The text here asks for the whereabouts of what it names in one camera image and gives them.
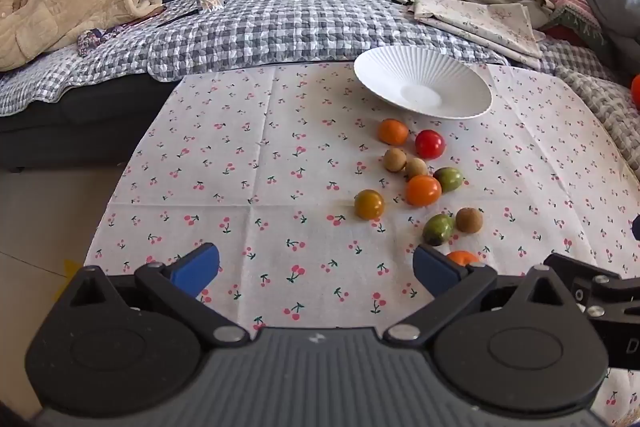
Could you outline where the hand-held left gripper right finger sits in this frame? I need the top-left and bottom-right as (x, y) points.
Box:
(382, 243), (579, 343)

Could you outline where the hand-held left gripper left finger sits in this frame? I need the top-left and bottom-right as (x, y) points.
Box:
(64, 243), (251, 349)

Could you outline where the green jujube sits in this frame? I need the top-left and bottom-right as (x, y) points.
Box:
(422, 214), (456, 247)
(433, 167), (464, 193)

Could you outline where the large brown longan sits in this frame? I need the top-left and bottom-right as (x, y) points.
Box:
(455, 207), (484, 234)

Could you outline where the orange tomato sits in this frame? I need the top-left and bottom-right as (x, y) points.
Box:
(405, 175), (443, 208)

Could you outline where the brownish green tomato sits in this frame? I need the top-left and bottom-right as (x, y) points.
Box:
(354, 189), (386, 221)

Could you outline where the small brown longan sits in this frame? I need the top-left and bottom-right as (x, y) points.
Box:
(404, 158), (429, 180)
(383, 148), (407, 173)

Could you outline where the mandarin orange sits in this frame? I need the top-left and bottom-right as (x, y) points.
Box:
(377, 118), (410, 146)
(446, 250), (481, 266)

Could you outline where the white ribbed plate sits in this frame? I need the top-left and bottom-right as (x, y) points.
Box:
(353, 46), (494, 120)

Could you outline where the cherry print tablecloth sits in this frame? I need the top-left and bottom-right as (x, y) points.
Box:
(84, 62), (640, 427)

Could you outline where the red tomato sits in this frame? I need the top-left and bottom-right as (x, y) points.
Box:
(414, 129), (446, 160)

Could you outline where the beige checked knitted blanket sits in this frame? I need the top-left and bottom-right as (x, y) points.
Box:
(554, 66), (640, 180)

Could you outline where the red cushion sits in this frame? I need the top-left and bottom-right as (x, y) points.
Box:
(542, 24), (591, 46)

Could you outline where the grey garment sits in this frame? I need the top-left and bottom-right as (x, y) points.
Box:
(570, 0), (640, 85)

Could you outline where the folded floral cloth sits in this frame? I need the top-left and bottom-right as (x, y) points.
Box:
(407, 0), (546, 60)

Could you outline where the small dark floral cloth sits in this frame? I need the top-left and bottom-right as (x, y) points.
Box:
(76, 19), (151, 58)

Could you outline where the thin dark stick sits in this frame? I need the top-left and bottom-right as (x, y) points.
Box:
(155, 8), (200, 28)

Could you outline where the grey checked quilt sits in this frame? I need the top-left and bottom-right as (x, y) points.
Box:
(0, 0), (616, 118)

